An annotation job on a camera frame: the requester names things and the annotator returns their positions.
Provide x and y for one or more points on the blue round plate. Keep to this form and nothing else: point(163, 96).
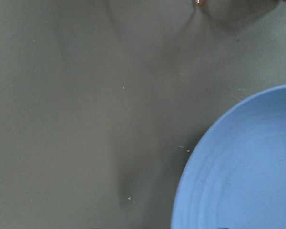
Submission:
point(235, 178)

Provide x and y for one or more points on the copper wire bottle rack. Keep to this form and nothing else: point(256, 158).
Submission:
point(200, 2)

